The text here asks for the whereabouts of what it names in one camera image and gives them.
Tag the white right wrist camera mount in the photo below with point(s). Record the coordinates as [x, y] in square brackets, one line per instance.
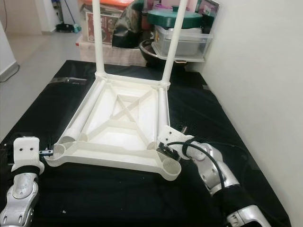
[170, 136]

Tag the black bag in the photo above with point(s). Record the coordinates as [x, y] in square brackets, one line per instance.
[128, 28]

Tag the clear plastic container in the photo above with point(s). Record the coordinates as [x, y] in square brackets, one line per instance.
[191, 42]

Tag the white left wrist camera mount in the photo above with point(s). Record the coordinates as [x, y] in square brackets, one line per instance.
[27, 151]

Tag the green floor mop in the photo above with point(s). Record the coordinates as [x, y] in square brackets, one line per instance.
[66, 27]

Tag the white plastic table top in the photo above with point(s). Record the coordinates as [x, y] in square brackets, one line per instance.
[118, 137]

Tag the black round wok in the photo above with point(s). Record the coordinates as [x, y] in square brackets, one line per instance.
[149, 52]

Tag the clear adhesive tape strip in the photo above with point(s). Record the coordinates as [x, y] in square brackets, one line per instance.
[68, 80]

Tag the storage box with red print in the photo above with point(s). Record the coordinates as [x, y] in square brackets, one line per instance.
[111, 28]

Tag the beige wooden door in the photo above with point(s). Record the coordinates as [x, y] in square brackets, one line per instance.
[23, 14]

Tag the black table cloth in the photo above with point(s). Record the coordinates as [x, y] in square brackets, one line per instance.
[218, 118]

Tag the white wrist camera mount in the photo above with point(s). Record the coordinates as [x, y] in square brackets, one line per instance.
[27, 151]
[170, 136]

